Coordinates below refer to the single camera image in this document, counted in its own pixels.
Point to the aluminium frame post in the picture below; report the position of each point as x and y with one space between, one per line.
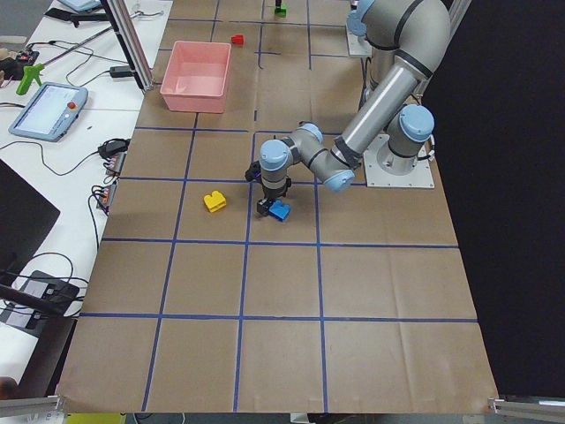
121 22

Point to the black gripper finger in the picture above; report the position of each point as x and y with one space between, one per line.
263 206

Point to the yellow toy block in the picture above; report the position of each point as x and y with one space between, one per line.
214 201

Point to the blue toy block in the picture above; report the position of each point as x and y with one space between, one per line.
279 210

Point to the black usb hub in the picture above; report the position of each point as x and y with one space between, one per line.
112 147

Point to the pink plastic box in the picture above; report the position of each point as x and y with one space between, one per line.
197 77

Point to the green plastic handle tool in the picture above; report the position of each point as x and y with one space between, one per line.
31 73

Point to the red toy block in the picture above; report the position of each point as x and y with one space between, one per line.
238 39

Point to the black power adapter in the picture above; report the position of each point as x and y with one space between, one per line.
120 72

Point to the blue teach pendant tablet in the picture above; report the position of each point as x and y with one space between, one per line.
50 113

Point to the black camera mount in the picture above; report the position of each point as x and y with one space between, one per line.
253 173

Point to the brown paper table cover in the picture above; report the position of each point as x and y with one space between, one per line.
357 303

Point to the green toy block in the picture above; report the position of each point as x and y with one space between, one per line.
280 11

